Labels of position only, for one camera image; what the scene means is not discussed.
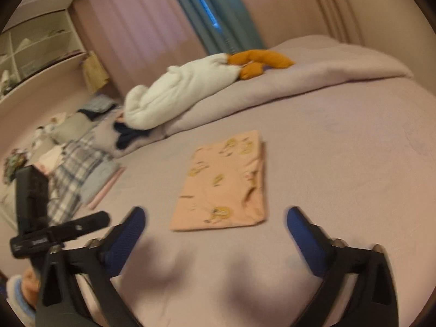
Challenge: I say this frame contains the pink folded cloth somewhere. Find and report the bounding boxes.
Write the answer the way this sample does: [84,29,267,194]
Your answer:
[86,167,126,211]

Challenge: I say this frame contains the teal curtain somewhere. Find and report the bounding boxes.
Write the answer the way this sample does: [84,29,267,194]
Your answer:
[161,0,268,56]

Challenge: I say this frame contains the pink pillow with dark bow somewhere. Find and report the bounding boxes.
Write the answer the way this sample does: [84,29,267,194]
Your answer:
[91,115,168,159]

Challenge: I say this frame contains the bed with pink sheet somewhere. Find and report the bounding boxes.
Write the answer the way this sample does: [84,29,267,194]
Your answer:
[68,34,436,327]

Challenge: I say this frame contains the white shelf unit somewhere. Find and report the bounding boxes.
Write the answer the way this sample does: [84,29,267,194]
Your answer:
[0,8,88,110]

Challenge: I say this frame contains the folded dark striped clothes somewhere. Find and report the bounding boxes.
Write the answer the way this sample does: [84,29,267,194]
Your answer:
[77,95,117,122]

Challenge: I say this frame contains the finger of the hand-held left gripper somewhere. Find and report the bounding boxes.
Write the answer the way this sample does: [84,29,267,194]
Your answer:
[63,211,110,242]

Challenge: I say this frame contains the pink soft cloth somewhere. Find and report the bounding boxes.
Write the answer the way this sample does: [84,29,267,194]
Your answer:
[35,146,65,175]

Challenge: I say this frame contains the peach printed small garment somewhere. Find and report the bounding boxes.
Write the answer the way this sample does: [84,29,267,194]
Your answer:
[169,129,267,232]

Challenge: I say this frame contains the pink curtain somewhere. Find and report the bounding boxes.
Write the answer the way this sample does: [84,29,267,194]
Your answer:
[70,0,209,100]

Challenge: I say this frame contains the white goose plush toy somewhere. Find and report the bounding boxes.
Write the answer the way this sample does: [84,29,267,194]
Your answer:
[124,49,295,131]

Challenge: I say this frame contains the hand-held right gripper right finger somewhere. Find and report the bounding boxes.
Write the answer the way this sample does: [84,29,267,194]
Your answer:
[286,206,399,327]

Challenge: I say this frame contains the grey pillow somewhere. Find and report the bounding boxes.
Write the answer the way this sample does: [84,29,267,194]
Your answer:
[50,112,100,144]

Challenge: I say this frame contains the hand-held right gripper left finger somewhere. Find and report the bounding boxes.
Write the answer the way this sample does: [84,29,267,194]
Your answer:
[36,206,147,327]

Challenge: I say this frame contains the light blue folded cloth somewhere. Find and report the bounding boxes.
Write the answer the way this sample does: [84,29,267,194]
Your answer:
[79,161,120,202]

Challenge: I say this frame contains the plaid blanket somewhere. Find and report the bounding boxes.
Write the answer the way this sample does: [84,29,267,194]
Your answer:
[47,131,116,226]

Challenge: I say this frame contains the pink duvet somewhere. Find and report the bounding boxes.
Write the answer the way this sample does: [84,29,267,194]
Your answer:
[109,34,415,159]

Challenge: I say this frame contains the floral printed item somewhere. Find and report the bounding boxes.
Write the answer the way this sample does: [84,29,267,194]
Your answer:
[3,149,31,185]

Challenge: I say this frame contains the person's left forearm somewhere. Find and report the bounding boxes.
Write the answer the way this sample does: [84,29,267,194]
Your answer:
[5,269,39,321]

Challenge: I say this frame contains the yellow hanging cloth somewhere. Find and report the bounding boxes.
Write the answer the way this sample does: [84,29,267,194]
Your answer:
[81,50,110,95]

